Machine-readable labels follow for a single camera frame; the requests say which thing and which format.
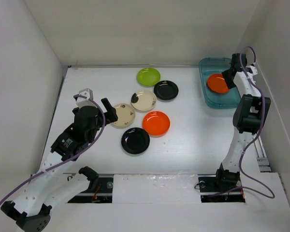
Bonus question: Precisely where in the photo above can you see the green plate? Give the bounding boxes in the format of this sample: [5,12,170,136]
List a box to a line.
[136,67,161,87]

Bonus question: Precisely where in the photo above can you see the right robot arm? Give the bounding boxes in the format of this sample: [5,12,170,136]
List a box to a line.
[214,53,271,192]

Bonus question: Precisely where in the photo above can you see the cream plate black patch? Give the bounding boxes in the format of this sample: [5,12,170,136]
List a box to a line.
[131,89,157,112]

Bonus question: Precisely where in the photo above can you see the cream plate small flowers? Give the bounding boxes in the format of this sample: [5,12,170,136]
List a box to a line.
[112,103,135,128]

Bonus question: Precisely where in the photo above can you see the metal rail right side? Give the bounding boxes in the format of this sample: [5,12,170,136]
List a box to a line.
[254,138,272,173]

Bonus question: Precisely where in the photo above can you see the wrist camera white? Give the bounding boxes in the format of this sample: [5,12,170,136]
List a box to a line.
[75,88,94,108]
[246,65,258,79]

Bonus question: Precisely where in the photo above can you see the orange plate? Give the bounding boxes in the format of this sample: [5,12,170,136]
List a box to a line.
[207,73,230,94]
[142,111,171,137]

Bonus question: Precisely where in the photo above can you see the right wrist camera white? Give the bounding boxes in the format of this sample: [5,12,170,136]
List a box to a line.
[246,65,258,79]

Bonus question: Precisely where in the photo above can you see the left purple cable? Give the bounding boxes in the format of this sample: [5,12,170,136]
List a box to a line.
[0,94,106,217]

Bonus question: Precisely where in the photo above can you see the metal rail front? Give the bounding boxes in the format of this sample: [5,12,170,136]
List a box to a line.
[58,173,246,203]

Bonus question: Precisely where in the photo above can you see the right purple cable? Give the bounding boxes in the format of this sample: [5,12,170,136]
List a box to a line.
[209,46,276,199]

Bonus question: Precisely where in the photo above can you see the teal transparent plastic bin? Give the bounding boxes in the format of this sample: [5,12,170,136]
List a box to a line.
[199,58,241,109]

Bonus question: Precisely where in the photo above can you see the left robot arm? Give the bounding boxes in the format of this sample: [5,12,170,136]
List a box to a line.
[0,95,118,232]

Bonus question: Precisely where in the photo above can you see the purple cable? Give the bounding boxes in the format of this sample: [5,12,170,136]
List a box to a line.
[0,94,106,217]
[209,46,276,199]

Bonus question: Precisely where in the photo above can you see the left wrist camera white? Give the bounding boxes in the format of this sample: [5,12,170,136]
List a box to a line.
[75,88,94,108]

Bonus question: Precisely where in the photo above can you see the metal rail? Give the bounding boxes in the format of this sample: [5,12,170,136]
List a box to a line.
[58,173,246,203]
[254,138,272,173]

